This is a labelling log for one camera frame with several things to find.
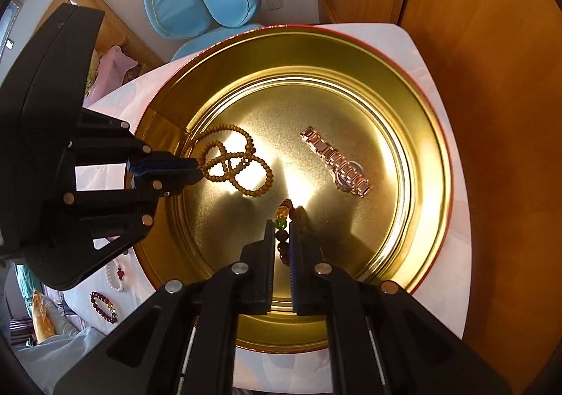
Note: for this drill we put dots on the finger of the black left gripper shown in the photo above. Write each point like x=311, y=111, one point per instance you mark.
x=163, y=174

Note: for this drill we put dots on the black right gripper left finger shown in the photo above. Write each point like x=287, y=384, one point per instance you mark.
x=182, y=340

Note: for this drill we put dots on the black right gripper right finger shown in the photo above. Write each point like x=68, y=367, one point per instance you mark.
x=380, y=339

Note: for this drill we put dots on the rose gold wrist watch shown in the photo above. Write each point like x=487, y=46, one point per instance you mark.
x=348, y=175

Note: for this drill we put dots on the white printed table cloth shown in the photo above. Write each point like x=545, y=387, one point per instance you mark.
x=445, y=291

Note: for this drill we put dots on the pink bed sheet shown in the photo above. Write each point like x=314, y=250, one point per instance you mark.
x=113, y=68

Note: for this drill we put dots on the green plush toy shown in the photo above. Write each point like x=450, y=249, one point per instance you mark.
x=92, y=72

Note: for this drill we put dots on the round red gold tin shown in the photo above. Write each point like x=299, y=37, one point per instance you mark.
x=266, y=86

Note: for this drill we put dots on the framed wedding photo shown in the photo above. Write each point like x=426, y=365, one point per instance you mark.
x=8, y=19

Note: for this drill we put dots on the wooden wardrobe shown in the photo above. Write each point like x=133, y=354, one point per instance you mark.
x=497, y=67

